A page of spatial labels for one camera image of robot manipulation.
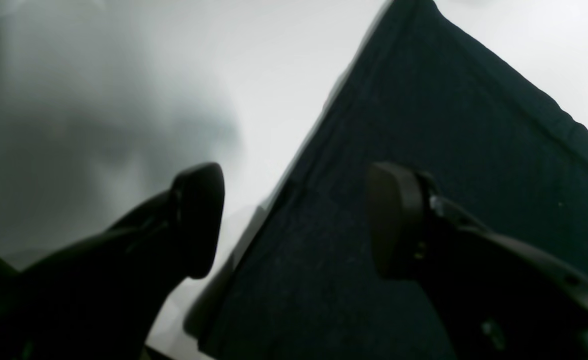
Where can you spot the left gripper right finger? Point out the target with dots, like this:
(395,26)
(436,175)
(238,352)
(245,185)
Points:
(497,297)

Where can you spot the black T-shirt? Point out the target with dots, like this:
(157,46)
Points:
(423,94)

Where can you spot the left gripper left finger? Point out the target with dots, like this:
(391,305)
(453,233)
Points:
(98,299)

